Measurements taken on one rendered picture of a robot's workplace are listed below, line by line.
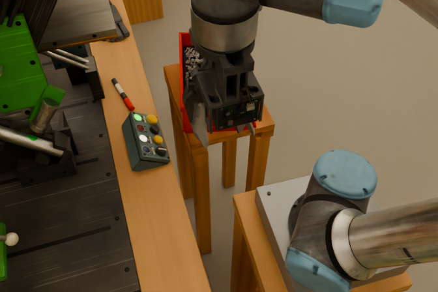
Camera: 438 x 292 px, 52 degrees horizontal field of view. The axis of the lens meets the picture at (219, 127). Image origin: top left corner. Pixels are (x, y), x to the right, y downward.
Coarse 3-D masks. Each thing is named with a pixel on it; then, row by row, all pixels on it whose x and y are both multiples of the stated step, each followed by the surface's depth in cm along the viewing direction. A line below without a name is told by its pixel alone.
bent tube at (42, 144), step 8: (0, 64) 93; (0, 72) 91; (0, 128) 99; (8, 128) 100; (0, 136) 99; (8, 136) 100; (16, 136) 101; (24, 136) 102; (16, 144) 102; (24, 144) 102; (32, 144) 103; (40, 144) 104; (48, 144) 105; (48, 152) 105; (56, 152) 106
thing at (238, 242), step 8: (240, 232) 116; (240, 240) 118; (240, 248) 122; (232, 256) 140; (240, 256) 125; (248, 256) 120; (232, 264) 144; (240, 264) 130; (248, 264) 131; (232, 272) 148; (240, 272) 135; (248, 272) 137; (232, 280) 153; (240, 280) 140; (248, 280) 142; (256, 280) 144; (232, 288) 157; (240, 288) 146; (248, 288) 148; (256, 288) 159
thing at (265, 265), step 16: (240, 208) 110; (256, 208) 110; (240, 224) 110; (256, 224) 107; (256, 240) 105; (256, 256) 102; (272, 256) 102; (256, 272) 102; (272, 272) 100; (272, 288) 98; (368, 288) 98; (384, 288) 98; (400, 288) 98
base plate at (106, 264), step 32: (64, 96) 126; (96, 128) 119; (96, 160) 113; (0, 192) 107; (32, 192) 107; (64, 192) 107; (96, 192) 107; (32, 224) 102; (64, 224) 102; (96, 224) 102; (32, 256) 97; (64, 256) 97; (96, 256) 97; (128, 256) 97; (0, 288) 93; (32, 288) 93; (64, 288) 93; (96, 288) 93; (128, 288) 93
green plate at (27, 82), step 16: (16, 16) 89; (0, 32) 90; (16, 32) 91; (0, 48) 92; (16, 48) 93; (32, 48) 94; (16, 64) 95; (32, 64) 96; (0, 80) 96; (16, 80) 97; (32, 80) 98; (0, 96) 98; (16, 96) 99; (32, 96) 100
